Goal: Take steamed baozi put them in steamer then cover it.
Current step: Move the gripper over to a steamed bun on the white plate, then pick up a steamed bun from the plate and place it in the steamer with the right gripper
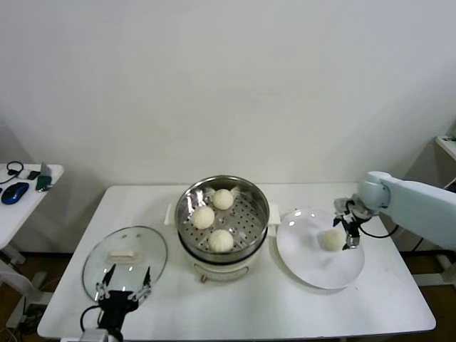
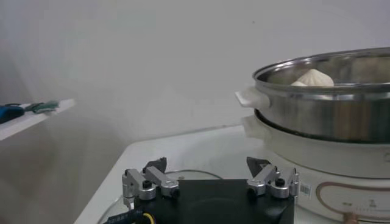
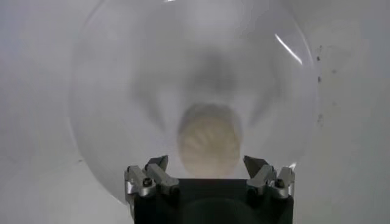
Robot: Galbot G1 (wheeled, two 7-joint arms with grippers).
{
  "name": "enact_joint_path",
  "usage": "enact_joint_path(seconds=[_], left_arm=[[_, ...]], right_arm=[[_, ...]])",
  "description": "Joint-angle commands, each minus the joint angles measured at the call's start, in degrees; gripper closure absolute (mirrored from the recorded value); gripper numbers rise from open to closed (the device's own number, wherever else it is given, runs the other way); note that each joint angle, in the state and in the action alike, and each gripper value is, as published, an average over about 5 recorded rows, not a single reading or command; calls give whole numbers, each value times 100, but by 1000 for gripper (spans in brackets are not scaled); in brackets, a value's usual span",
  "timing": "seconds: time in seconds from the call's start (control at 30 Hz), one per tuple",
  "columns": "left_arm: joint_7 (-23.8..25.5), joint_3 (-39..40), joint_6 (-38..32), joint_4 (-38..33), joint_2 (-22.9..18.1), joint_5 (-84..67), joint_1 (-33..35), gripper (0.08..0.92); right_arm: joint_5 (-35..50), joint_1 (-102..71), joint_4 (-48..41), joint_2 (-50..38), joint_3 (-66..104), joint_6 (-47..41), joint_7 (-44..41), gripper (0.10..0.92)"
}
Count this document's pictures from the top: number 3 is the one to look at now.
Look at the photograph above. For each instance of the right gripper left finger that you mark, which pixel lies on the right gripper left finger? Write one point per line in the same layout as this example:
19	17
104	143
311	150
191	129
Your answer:
152	179

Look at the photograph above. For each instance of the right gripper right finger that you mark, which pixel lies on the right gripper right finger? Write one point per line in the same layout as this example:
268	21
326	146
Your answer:
265	178

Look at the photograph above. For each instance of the white steamed baozi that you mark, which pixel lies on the white steamed baozi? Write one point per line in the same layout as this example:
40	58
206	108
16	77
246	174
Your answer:
210	143

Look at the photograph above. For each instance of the white round plate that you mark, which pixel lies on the white round plate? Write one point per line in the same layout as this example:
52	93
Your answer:
122	91

